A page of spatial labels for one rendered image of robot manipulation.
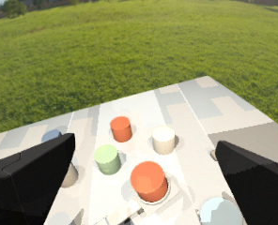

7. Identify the green cylinder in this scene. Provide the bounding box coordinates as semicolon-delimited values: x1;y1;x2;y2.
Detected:
94;145;121;176

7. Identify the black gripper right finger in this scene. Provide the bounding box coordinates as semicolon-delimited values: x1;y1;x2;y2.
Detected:
214;140;278;225

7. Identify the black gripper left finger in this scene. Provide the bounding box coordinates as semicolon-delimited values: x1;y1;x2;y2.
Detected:
0;134;76;225

